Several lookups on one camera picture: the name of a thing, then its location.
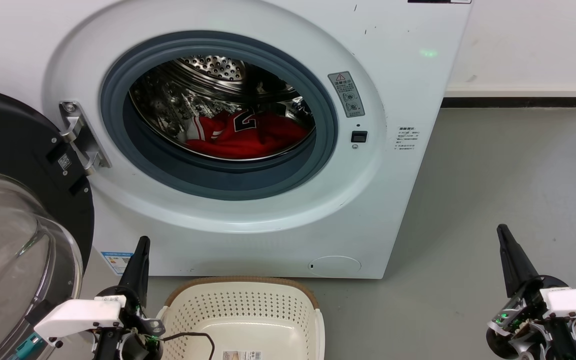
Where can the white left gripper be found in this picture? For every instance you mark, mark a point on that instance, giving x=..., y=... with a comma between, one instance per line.
x=78, y=315

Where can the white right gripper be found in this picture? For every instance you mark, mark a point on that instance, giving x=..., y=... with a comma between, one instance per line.
x=575, y=301

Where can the red basketball jersey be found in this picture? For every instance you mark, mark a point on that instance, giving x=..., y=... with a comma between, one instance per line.
x=248, y=145

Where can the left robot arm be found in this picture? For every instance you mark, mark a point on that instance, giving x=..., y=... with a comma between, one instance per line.
x=28, y=347

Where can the cream perforated laundry basket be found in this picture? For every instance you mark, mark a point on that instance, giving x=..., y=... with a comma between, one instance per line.
x=248, y=305

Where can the open washer door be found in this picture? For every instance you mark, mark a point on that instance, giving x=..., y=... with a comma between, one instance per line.
x=13, y=140

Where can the blue energy label sticker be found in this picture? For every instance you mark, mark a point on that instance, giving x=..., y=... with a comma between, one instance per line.
x=117, y=262

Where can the barcode label sticker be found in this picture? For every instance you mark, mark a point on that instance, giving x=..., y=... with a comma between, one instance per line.
x=242, y=355

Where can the small QR code sticker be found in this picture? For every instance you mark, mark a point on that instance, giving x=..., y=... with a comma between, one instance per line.
x=64, y=162

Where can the white front-load washing machine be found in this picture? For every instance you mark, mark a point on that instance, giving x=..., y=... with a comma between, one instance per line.
x=393, y=200

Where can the silver metal door hinge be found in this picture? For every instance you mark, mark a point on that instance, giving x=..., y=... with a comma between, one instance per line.
x=82, y=140

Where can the grey rubber door gasket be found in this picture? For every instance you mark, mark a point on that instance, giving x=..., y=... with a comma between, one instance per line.
x=113, y=115

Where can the white text instruction sticker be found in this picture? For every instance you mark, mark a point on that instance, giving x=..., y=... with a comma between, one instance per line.
x=406, y=139

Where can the round white filter cover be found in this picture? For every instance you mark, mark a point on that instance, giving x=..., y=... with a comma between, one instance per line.
x=334, y=266

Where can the black door latch socket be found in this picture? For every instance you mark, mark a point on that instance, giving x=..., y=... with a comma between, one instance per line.
x=359, y=136

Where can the stainless steel perforated drum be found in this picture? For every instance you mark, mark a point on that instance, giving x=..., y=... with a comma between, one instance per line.
x=213, y=67

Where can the grey warning label sticker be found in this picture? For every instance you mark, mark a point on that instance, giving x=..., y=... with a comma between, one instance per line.
x=346, y=94

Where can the black left wrist camera assembly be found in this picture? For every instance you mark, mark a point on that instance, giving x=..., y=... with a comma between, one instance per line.
x=133, y=345

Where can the black wrist camera assembly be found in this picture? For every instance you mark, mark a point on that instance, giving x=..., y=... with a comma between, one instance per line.
x=133, y=345
x=503, y=342

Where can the black right wrist camera assembly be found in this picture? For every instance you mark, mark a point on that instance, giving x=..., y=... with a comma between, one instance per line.
x=503, y=342

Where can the black wall baseboard strip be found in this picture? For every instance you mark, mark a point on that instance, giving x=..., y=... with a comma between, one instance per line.
x=518, y=102

